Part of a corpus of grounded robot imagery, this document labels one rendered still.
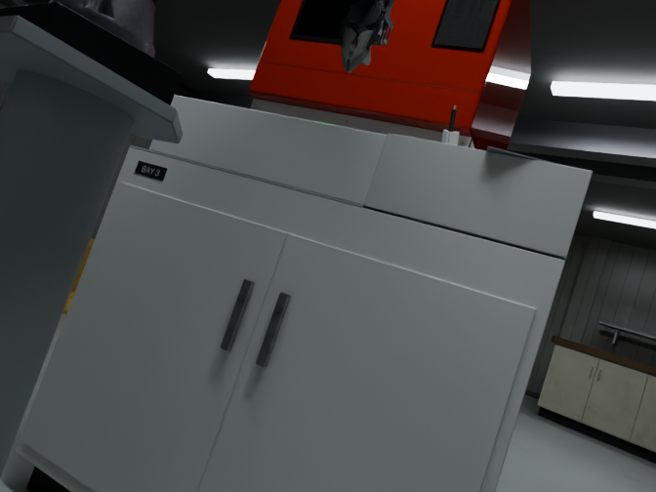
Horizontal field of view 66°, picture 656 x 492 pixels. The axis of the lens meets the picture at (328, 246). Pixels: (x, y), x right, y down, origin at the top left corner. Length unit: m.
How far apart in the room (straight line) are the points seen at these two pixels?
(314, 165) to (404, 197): 0.20
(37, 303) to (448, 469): 0.64
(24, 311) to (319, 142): 0.58
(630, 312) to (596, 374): 2.52
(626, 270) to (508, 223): 8.05
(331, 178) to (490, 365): 0.44
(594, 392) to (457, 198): 5.63
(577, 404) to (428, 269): 5.64
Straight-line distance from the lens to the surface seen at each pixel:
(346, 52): 1.12
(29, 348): 0.80
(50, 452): 1.32
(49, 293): 0.78
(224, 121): 1.14
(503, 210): 0.88
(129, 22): 0.80
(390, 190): 0.92
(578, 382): 6.45
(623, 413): 6.42
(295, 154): 1.02
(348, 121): 1.74
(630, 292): 8.84
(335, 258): 0.92
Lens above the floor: 0.66
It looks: 4 degrees up
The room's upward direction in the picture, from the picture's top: 19 degrees clockwise
